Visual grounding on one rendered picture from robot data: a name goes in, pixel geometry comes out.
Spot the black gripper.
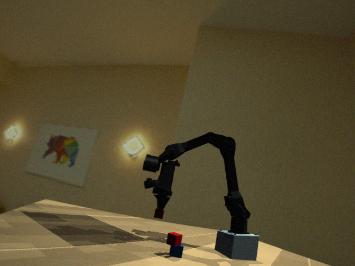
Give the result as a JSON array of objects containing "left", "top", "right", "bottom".
[{"left": 153, "top": 174, "right": 173, "bottom": 214}]

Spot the blue cube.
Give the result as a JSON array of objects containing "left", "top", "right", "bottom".
[{"left": 170, "top": 244, "right": 184, "bottom": 258}]

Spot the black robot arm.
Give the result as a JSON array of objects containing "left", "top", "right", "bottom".
[{"left": 143, "top": 132, "right": 251, "bottom": 234}]

